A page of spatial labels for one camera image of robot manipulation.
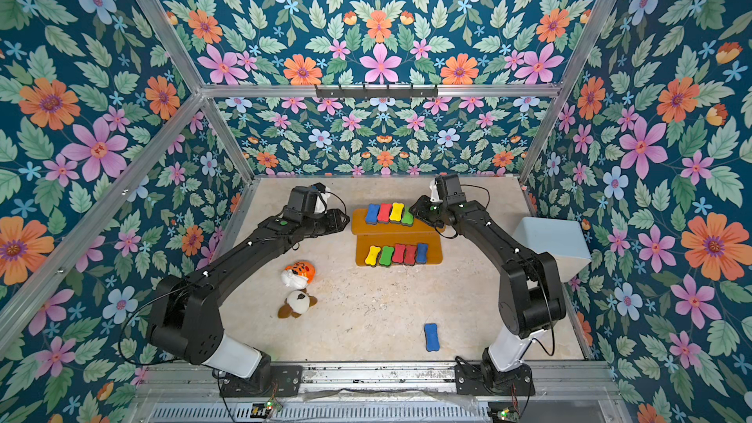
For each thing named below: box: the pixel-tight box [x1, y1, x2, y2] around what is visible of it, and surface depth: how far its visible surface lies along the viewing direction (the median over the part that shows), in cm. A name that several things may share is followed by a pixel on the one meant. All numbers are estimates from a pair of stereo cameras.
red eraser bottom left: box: [391, 242, 407, 264], surface depth 97 cm
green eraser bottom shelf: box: [378, 245, 395, 267], surface depth 95 cm
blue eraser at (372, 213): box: [365, 203, 380, 226], surface depth 90 cm
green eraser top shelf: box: [401, 205, 415, 228], surface depth 90 cm
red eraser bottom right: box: [403, 244, 418, 267], surface depth 96 cm
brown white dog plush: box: [278, 287, 319, 319], surface depth 87 cm
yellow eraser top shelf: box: [388, 201, 405, 225], surface depth 90 cm
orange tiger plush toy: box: [281, 260, 317, 290], surface depth 90 cm
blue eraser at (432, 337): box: [423, 323, 441, 352], surface depth 81 cm
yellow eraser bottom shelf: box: [365, 244, 381, 267], surface depth 96 cm
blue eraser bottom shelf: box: [415, 242, 429, 265], surface depth 97 cm
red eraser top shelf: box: [377, 202, 392, 224], surface depth 91 cm
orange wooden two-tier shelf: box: [351, 208, 446, 267], surface depth 96 cm
